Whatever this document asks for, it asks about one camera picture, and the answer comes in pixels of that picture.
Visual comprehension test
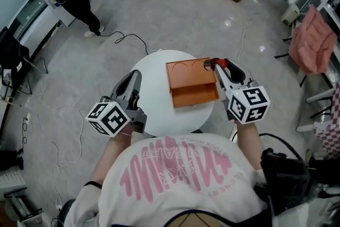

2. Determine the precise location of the orange wooden organiser box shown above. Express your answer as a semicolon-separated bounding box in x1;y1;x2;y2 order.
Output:
165;56;221;109

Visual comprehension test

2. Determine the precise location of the person's white pink-print T-shirt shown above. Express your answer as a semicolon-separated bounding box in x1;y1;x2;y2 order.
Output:
60;133;269;227

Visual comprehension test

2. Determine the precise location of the round white table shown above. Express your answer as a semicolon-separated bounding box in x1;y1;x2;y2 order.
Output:
129;49;216;138

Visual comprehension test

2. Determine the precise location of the pink white checkered cloth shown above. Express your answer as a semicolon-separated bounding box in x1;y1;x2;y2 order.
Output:
314;80;340;159

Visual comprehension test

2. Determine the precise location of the person's left forearm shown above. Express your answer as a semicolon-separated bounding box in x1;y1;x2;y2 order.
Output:
89;129;135;187

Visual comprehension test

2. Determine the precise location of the pink jacket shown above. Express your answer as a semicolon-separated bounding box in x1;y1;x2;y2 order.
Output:
288;4;338;75

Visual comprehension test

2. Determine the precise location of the black floor cable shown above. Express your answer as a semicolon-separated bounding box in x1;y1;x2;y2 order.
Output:
97;30;151;55

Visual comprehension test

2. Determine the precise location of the black office chair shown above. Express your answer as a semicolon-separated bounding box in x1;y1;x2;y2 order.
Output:
0;26;49;97

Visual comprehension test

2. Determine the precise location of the black bag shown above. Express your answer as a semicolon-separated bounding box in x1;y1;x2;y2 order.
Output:
253;147;320;216

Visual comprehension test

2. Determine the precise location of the small red object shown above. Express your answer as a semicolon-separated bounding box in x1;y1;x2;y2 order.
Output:
203;57;228;73

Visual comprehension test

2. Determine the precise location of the person's right forearm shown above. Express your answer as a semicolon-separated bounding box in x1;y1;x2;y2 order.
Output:
234;121;264;171

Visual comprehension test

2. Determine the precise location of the white floor cable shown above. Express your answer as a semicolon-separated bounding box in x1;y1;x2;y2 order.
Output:
184;11;198;53
34;103;86;195
236;11;262;65

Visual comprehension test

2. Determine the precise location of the small white floor appliance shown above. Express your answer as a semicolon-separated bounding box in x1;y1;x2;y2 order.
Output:
281;3;301;26

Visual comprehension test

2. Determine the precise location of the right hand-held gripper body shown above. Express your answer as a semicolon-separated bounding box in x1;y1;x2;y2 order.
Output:
219;79;271;125

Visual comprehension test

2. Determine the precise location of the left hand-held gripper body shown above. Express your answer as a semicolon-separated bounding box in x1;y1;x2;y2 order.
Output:
85;93;148;138

